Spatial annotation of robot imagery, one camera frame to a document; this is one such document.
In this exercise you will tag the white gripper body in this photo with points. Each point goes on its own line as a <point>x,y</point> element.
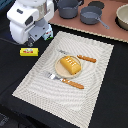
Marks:
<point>29,19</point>

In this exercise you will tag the round wooden plate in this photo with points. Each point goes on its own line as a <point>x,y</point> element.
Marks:
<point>62,71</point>

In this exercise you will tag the light blue milk carton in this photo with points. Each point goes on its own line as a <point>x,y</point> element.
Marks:
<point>48,34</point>

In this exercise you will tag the golden bread loaf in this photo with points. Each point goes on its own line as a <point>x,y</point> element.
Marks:
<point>70,65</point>

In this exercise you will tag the yellow butter box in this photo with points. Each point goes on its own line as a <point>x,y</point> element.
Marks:
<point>29,52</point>

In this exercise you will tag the beige striped placemat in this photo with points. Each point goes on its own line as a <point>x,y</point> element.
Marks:
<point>74,97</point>

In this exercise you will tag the dark grey cooking pot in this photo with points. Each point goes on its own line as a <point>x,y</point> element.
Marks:
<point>68,9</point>

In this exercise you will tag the beige bowl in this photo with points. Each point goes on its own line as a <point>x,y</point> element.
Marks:
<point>122,15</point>

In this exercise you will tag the black round lid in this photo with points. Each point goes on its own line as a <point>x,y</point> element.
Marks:
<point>98,4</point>

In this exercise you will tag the dark grey saucepan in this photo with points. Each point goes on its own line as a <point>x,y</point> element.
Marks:
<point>91,15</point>

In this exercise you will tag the fork with wooden handle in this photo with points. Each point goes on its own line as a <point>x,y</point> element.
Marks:
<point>66,81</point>

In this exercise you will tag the knife with wooden handle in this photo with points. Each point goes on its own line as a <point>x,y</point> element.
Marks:
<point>79,56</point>

